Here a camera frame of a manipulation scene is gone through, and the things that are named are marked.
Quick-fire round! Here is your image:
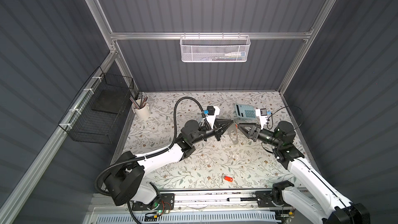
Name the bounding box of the white wire mesh basket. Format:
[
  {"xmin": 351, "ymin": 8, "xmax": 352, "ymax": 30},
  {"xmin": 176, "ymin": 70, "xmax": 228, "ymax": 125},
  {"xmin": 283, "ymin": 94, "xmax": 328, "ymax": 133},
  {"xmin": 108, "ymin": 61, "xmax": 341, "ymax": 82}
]
[{"xmin": 179, "ymin": 35, "xmax": 251, "ymax": 63}]

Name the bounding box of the light blue calculator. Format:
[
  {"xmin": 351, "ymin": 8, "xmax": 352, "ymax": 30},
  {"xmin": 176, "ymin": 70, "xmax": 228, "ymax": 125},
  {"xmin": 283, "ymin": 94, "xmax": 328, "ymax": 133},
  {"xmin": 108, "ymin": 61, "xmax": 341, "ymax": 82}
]
[{"xmin": 234, "ymin": 103, "xmax": 257, "ymax": 119}]

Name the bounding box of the black wire mesh basket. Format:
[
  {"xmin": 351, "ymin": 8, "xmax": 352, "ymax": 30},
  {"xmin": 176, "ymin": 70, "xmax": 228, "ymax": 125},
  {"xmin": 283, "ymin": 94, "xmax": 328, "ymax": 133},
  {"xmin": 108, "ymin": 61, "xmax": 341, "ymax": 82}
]
[{"xmin": 59, "ymin": 67, "xmax": 135, "ymax": 145}]

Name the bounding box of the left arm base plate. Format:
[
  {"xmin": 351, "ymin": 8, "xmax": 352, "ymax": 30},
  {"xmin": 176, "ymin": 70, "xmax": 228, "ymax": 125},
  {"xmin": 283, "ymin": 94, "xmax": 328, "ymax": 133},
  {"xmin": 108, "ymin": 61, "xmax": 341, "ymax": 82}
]
[{"xmin": 132, "ymin": 194, "xmax": 175, "ymax": 211}]

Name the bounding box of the black corrugated cable hose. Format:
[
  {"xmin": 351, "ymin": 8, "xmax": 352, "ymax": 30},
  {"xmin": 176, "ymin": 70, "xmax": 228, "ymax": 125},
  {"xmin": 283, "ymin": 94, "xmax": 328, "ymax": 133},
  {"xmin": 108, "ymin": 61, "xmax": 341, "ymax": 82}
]
[{"xmin": 94, "ymin": 96, "xmax": 206, "ymax": 197}]

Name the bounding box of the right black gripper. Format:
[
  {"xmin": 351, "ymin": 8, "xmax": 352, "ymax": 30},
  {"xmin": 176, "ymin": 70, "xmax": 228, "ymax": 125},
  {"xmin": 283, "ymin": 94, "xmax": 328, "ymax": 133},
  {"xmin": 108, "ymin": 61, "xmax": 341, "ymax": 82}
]
[{"xmin": 237, "ymin": 122, "xmax": 281, "ymax": 149}]

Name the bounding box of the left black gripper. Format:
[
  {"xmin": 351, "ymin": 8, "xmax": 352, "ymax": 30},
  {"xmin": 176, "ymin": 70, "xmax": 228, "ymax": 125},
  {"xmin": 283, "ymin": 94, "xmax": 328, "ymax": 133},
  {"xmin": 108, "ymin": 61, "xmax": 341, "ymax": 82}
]
[{"xmin": 190, "ymin": 119, "xmax": 232, "ymax": 147}]

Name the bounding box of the white perforated cable tray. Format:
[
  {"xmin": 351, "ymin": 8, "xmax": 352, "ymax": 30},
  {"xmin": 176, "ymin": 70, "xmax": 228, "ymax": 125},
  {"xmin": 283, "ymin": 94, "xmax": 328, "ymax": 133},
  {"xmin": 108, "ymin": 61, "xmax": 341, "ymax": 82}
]
[{"xmin": 94, "ymin": 211, "xmax": 282, "ymax": 224}]

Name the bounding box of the aluminium front rail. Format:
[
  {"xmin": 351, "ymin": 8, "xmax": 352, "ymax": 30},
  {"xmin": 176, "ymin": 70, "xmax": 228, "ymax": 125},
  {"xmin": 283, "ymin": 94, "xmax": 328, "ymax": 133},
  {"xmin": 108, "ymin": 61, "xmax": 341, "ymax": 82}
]
[{"xmin": 90, "ymin": 189, "xmax": 280, "ymax": 211}]

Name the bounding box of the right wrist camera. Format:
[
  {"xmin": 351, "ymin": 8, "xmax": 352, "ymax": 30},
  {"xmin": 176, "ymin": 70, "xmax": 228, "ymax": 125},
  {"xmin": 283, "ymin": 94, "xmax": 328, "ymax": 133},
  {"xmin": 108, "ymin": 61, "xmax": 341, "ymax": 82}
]
[{"xmin": 255, "ymin": 108, "xmax": 272, "ymax": 130}]

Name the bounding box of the white pencil cup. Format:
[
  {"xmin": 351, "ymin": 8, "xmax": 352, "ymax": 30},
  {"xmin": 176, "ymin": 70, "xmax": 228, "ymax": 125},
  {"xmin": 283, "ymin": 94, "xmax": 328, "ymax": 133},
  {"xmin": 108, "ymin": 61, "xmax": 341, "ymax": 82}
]
[{"xmin": 130, "ymin": 96, "xmax": 151, "ymax": 119}]

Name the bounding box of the white tube in basket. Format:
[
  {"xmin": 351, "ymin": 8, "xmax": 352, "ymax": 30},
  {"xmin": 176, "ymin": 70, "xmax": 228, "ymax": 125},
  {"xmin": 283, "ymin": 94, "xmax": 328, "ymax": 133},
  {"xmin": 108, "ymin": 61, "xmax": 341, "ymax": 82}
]
[{"xmin": 215, "ymin": 51, "xmax": 247, "ymax": 60}]

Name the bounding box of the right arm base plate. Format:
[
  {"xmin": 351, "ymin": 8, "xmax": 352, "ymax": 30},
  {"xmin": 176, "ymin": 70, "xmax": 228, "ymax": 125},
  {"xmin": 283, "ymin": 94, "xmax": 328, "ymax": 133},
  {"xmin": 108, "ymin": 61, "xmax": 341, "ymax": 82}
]
[{"xmin": 255, "ymin": 190, "xmax": 280, "ymax": 207}]

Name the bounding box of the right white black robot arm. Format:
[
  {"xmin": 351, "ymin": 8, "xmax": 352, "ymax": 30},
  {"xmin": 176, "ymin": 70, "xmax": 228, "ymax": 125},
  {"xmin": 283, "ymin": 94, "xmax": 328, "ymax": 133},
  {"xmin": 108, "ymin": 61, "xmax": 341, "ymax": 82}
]
[{"xmin": 237, "ymin": 121, "xmax": 371, "ymax": 224}]

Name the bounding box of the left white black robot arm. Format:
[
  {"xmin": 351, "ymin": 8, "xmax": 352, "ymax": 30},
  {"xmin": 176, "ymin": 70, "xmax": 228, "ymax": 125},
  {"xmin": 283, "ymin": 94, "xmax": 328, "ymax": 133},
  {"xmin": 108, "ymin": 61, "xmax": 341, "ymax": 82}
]
[{"xmin": 103, "ymin": 119, "xmax": 234, "ymax": 209}]

